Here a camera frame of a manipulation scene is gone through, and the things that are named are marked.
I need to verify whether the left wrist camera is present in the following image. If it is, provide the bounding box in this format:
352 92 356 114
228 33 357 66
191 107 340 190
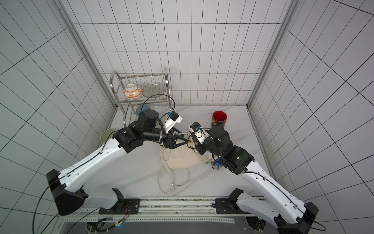
164 111 183 133

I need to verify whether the brown white plush keychain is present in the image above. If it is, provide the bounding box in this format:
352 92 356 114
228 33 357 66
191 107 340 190
188 138 196 150

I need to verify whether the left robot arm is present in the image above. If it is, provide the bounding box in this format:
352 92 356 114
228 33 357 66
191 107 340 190
46 109 188 216

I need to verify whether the yellow blue plush keychain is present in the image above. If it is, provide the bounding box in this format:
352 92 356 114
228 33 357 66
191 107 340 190
211 161 222 170

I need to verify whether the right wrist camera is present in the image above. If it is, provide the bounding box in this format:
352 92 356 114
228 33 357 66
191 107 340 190
190 122 208 144

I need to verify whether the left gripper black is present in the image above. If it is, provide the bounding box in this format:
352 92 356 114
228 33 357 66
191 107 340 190
144 126 189 150

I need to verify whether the orange white patterned bowl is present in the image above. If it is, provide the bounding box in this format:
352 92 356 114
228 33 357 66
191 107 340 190
124 83 142 99

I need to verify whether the cream canvas shoulder bag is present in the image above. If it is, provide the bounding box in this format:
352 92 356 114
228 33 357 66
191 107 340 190
157 133 215 195

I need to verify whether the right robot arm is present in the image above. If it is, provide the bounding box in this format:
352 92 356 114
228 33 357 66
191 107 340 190
190 122 319 234

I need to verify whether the clear glass plate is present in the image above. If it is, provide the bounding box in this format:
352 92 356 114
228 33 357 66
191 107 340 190
142 83 165 98

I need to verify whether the metal two-tier dish rack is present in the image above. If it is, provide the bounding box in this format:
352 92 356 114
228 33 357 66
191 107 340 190
109 68 175 126

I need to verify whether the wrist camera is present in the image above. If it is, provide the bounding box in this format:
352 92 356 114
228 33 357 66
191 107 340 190
190 122 208 144
164 111 183 133

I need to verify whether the pale green bowl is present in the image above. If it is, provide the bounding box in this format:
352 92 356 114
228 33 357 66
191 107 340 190
100 129 117 143

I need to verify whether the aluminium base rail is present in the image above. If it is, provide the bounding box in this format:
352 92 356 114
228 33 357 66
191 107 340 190
59 195 294 223

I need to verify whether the blue bowl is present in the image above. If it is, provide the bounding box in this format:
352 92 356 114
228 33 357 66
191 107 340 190
135 104 151 116

